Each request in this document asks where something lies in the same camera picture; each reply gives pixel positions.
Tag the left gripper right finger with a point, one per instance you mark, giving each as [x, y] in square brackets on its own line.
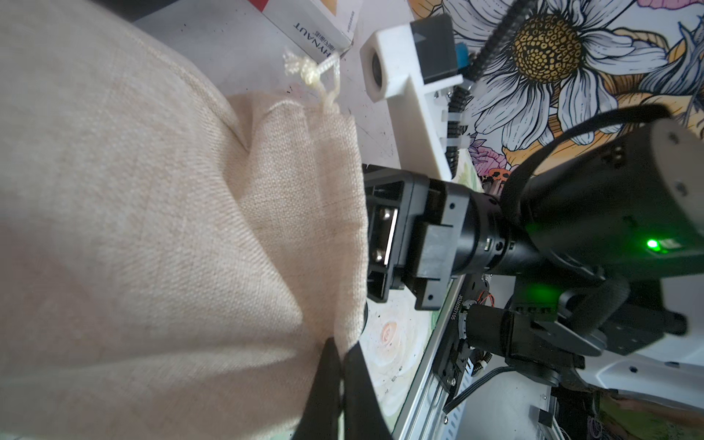
[363, 419]

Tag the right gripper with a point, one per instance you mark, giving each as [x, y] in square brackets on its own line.
[423, 232]

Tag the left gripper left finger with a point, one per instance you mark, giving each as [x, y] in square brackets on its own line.
[320, 419]

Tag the beige cloth bag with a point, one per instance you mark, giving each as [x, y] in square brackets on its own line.
[172, 260]

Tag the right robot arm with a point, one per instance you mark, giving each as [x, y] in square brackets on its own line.
[595, 249]

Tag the red white bandage box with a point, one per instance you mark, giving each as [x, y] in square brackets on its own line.
[318, 27]

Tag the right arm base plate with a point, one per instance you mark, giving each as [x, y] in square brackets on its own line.
[452, 355]

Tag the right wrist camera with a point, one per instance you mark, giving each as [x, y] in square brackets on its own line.
[415, 69]

